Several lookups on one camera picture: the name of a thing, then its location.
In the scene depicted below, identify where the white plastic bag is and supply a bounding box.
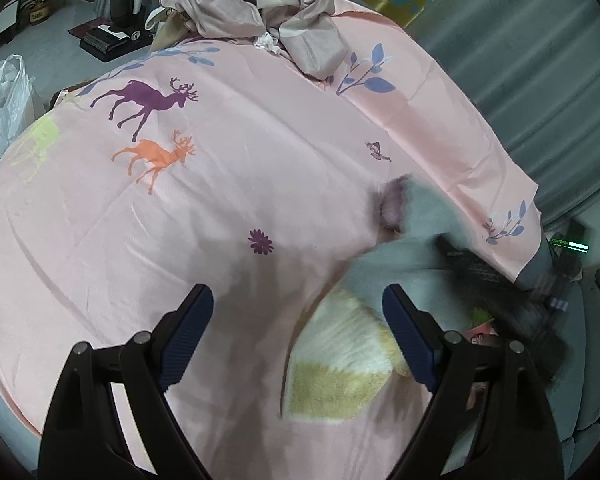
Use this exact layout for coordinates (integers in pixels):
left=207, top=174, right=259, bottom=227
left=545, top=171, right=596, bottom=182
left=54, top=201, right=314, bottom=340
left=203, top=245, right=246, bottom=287
left=0, top=56, right=36, bottom=156

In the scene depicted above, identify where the crumpled white tissue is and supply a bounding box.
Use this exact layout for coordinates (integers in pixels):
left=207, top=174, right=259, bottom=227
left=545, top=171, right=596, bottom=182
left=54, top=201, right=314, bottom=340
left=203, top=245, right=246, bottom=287
left=254, top=31, right=283, bottom=53

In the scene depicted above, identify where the black floor appliance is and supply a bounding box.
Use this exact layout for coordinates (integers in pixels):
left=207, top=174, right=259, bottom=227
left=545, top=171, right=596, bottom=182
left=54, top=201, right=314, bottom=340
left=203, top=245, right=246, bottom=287
left=80, top=20, right=153, bottom=56

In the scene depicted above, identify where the grey scalloped cloth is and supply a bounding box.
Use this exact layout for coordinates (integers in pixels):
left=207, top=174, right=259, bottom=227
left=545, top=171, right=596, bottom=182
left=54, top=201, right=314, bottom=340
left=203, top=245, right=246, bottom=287
left=352, top=174, right=486, bottom=333

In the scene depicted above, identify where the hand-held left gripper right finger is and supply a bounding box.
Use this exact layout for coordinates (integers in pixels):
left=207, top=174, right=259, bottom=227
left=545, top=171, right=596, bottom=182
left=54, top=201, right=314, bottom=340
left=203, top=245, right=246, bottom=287
left=382, top=282, right=563, bottom=480

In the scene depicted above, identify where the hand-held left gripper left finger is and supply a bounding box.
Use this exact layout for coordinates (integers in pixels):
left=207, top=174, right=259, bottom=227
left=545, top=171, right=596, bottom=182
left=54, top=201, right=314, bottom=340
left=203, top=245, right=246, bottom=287
left=37, top=282, right=214, bottom=480

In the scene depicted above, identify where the pink printed bedsheet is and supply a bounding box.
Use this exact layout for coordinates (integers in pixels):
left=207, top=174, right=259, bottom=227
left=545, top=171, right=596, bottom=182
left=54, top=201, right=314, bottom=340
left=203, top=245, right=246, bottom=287
left=0, top=0, right=541, bottom=480

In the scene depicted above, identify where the grey curtain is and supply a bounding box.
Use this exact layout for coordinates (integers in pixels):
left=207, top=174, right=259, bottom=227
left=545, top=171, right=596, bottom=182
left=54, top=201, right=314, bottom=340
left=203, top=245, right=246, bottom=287
left=330, top=0, right=600, bottom=221

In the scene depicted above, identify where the crumpled beige bedding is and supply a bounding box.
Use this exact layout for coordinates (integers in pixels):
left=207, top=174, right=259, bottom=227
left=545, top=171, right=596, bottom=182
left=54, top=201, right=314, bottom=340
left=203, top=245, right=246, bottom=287
left=152, top=0, right=342, bottom=80

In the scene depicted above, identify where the yellow white fluffy mat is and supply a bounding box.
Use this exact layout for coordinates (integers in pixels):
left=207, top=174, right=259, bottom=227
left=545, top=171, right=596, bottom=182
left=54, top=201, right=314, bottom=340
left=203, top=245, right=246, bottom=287
left=280, top=285, right=423, bottom=422

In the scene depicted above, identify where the mauve scalloped cloth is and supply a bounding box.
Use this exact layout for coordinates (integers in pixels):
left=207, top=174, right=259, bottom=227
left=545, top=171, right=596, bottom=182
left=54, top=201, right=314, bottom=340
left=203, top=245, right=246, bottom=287
left=379, top=180, right=412, bottom=231

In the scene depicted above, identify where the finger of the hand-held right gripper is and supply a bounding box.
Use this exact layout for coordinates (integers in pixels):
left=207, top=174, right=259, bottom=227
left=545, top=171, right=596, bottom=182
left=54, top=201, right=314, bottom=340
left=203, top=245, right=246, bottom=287
left=437, top=235, right=536, bottom=331

